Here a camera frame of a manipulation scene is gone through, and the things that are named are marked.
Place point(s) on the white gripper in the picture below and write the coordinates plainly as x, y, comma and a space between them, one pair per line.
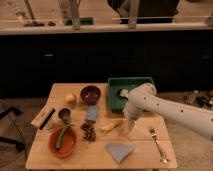
131, 113

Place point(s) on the yellow banana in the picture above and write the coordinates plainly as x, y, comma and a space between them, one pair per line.
110, 126

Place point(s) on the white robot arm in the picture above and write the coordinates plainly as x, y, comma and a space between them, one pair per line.
144, 97

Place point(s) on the dark purple bowl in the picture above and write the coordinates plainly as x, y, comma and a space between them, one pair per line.
90, 94

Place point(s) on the orange bowl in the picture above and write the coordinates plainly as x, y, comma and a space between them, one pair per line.
68, 144

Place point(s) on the green plastic tray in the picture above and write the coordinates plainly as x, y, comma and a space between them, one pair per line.
115, 85

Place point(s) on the silver fork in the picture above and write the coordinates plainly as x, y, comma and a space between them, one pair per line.
163, 156

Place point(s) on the blue triangular cloth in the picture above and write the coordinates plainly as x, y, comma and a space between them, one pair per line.
119, 151

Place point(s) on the blue sponge block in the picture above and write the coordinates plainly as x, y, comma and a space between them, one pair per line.
92, 112

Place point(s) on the bunch of dark grapes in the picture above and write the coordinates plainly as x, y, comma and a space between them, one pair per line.
89, 131

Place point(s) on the wooden table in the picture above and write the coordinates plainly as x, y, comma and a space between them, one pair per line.
94, 156

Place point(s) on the yellow onion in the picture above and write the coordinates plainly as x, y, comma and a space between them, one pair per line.
70, 98

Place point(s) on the small metal cup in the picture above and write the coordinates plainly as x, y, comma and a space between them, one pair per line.
65, 115

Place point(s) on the green cucumber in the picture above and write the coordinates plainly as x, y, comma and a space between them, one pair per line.
59, 139

